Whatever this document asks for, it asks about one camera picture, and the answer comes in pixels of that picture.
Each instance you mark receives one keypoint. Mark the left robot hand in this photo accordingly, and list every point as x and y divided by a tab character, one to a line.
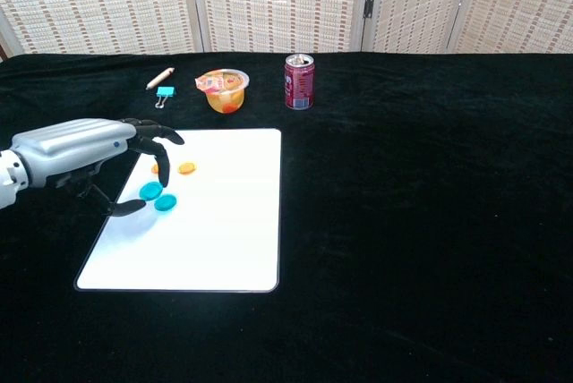
71	146

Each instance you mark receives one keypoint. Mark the orange round magnet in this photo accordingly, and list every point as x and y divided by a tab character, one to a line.
155	169
187	168

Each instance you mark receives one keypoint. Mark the blue round magnet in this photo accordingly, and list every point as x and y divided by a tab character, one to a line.
150	191
165	203

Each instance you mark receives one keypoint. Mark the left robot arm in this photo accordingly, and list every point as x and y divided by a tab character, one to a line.
9	177

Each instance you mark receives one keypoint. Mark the blue binder clip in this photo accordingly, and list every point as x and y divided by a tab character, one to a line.
165	91

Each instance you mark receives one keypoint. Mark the fruit jelly cup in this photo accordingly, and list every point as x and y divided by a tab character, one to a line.
226	94

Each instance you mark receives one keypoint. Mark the white magnetic board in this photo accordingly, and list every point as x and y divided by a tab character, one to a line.
215	240

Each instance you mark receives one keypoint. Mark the red soda can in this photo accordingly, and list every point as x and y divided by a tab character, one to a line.
299	85

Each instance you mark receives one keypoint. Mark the black screen hinge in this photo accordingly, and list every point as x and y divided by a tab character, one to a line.
369	7

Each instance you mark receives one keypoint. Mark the black velvet tablecloth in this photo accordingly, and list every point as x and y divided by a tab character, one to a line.
403	222

